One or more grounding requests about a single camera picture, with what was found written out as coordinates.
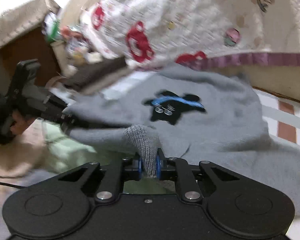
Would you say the brown wooden dresser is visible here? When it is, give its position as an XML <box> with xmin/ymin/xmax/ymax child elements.
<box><xmin>0</xmin><ymin>26</ymin><xmax>63</xmax><ymax>98</ymax></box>

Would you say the person's left hand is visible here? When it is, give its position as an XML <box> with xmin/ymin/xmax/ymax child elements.
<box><xmin>11</xmin><ymin>112</ymin><xmax>33</xmax><ymax>136</ymax></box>

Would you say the checked printed rug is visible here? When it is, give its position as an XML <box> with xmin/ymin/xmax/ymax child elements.
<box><xmin>100</xmin><ymin>75</ymin><xmax>300</xmax><ymax>153</ymax></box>

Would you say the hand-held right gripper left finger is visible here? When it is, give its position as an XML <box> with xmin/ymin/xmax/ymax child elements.
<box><xmin>57</xmin><ymin>150</ymin><xmax>143</xmax><ymax>203</ymax></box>

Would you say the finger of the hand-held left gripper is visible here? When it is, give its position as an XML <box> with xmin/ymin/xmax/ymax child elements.
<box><xmin>39</xmin><ymin>110</ymin><xmax>90</xmax><ymax>137</ymax></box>
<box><xmin>45</xmin><ymin>94</ymin><xmax>77</xmax><ymax>110</ymax></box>

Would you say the cream bed frame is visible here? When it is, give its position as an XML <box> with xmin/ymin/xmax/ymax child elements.
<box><xmin>245</xmin><ymin>66</ymin><xmax>300</xmax><ymax>103</ymax></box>

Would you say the green plastic bag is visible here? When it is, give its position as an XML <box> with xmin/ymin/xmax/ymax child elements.
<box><xmin>44</xmin><ymin>17</ymin><xmax>62</xmax><ymax>43</ymax></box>

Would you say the white bear print quilt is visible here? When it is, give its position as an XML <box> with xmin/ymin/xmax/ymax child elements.
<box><xmin>81</xmin><ymin>0</ymin><xmax>300</xmax><ymax>72</ymax></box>

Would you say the cream bed headboard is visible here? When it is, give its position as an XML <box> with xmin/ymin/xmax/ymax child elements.
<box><xmin>61</xmin><ymin>0</ymin><xmax>103</xmax><ymax>28</ymax></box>

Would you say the grey plush rabbit toy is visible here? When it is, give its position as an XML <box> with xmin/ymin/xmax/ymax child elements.
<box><xmin>60</xmin><ymin>25</ymin><xmax>103</xmax><ymax>70</ymax></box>

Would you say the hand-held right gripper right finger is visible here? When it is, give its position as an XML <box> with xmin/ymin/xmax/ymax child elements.
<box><xmin>156</xmin><ymin>148</ymin><xmax>241</xmax><ymax>203</ymax></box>

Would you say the grey knit sweater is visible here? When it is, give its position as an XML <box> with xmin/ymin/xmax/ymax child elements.
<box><xmin>62</xmin><ymin>65</ymin><xmax>300</xmax><ymax>220</ymax></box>

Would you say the geometric patterned cloth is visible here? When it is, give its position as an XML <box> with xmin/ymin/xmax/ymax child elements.
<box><xmin>0</xmin><ymin>0</ymin><xmax>60</xmax><ymax>55</ymax></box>

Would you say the dark brown cloth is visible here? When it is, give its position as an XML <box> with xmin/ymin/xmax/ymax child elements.
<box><xmin>65</xmin><ymin>56</ymin><xmax>128</xmax><ymax>96</ymax></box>

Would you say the light green garment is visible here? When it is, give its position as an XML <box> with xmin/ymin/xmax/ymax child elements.
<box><xmin>41</xmin><ymin>124</ymin><xmax>175</xmax><ymax>195</ymax></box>

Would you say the black cable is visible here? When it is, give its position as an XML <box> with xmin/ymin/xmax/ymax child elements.
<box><xmin>0</xmin><ymin>181</ymin><xmax>23</xmax><ymax>189</ymax></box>

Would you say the beige cloth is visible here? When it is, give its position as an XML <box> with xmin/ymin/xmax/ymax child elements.
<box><xmin>0</xmin><ymin>120</ymin><xmax>56</xmax><ymax>240</ymax></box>

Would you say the cream nightstand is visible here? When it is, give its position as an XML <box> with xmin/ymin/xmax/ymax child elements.
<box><xmin>51</xmin><ymin>41</ymin><xmax>75</xmax><ymax>75</ymax></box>

